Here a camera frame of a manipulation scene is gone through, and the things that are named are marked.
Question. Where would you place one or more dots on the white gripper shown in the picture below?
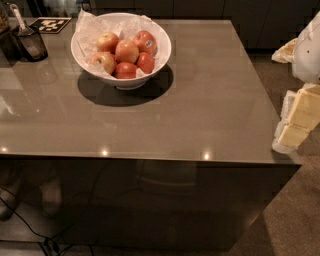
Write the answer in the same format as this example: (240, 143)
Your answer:
(308, 53)

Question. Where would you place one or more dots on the yellow-red apple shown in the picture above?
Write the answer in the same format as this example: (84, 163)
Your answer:
(126, 51)

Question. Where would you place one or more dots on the right red apple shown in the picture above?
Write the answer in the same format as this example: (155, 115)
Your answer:
(145, 62)

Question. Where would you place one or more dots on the red apple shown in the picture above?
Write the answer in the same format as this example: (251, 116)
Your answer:
(125, 70)
(145, 62)

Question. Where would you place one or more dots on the apple with sticker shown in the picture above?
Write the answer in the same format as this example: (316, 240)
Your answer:
(145, 42)

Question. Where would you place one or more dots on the front center red apple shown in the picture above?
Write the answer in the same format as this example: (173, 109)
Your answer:
(125, 70)

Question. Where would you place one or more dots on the white ceramic bowl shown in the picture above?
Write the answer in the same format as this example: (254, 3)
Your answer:
(89, 27)

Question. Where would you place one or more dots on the front left apple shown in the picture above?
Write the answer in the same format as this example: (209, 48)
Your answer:
(106, 59)

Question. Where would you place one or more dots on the back left apple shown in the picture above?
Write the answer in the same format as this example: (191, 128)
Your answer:
(107, 42)

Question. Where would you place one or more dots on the white crumpled paper liner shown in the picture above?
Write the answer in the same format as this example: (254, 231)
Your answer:
(122, 49)

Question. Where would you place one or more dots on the black white fiducial marker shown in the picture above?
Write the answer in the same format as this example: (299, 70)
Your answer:
(50, 25)

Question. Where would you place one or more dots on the black cup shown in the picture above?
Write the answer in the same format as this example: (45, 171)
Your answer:
(31, 44)

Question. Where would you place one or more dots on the dark jar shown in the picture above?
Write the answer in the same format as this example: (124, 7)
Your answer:
(4, 22)

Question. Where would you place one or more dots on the white handled utensil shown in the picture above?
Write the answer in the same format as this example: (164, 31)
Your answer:
(24, 29)

